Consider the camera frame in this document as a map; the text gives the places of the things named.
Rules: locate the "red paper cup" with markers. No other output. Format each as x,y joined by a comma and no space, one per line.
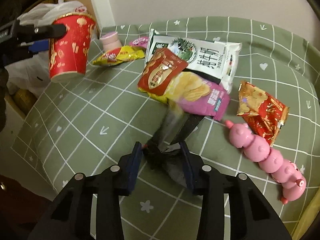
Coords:
68,54

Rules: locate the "yellow noodle snack packet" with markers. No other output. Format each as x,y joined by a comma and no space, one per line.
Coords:
119,55

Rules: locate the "pink cylindrical cup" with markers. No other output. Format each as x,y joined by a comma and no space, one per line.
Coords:
110,41

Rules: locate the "red gold snack wrapper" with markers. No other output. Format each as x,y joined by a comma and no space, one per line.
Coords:
264,114

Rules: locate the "orange chip bag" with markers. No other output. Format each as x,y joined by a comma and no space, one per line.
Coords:
190,98

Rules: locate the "pink cartoon snack packet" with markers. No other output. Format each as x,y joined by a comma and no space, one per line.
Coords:
140,42

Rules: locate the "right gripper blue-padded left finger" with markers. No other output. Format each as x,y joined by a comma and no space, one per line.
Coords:
69,214

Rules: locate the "green checked tablecloth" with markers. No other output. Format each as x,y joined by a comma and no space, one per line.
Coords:
86,125

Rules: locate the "pink caterpillar toy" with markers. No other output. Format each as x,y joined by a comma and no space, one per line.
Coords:
270,160

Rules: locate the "white green milk bag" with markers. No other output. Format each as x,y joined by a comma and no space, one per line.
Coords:
214,61

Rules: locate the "white plastic shopping bag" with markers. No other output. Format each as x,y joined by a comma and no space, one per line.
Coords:
33,74

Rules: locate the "red jujube snack packet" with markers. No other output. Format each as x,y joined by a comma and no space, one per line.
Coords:
160,70

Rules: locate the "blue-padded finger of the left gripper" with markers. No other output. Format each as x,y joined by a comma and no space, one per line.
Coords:
39,46

